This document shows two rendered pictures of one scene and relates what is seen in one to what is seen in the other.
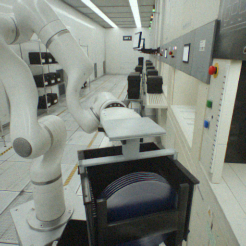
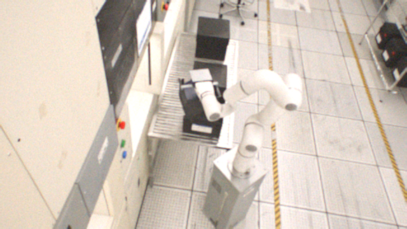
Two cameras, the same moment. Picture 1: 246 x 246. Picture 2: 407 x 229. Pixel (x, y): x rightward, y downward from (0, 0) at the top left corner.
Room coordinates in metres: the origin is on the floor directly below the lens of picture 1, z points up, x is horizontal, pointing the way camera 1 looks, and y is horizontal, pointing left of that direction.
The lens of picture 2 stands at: (1.85, -0.12, 2.53)
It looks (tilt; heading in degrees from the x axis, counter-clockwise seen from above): 48 degrees down; 173
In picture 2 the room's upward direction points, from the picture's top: 10 degrees clockwise
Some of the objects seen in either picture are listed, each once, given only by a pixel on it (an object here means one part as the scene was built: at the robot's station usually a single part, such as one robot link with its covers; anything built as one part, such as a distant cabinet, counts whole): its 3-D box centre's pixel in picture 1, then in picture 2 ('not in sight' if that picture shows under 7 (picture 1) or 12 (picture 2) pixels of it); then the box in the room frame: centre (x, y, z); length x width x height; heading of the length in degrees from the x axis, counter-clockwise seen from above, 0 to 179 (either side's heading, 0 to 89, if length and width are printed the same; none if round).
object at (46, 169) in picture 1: (47, 146); (250, 142); (0.74, 0.31, 1.07); 0.19 x 0.12 x 0.24; 168
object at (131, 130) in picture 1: (129, 185); (198, 93); (0.42, -0.01, 1.11); 0.24 x 0.20 x 0.32; 106
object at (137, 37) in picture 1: (145, 43); not in sight; (3.91, -0.40, 1.59); 0.50 x 0.41 x 0.36; 84
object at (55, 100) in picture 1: (50, 98); not in sight; (5.08, 1.88, 0.31); 0.30 x 0.28 x 0.26; 172
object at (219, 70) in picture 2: not in sight; (209, 76); (-0.09, 0.09, 0.83); 0.29 x 0.29 x 0.13; 87
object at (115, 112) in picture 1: (118, 119); (205, 90); (0.52, 0.01, 1.25); 0.11 x 0.10 x 0.07; 16
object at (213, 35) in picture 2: not in sight; (212, 39); (-0.52, 0.11, 0.89); 0.29 x 0.29 x 0.25; 88
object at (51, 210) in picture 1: (49, 194); (243, 158); (0.71, 0.32, 0.85); 0.19 x 0.19 x 0.18
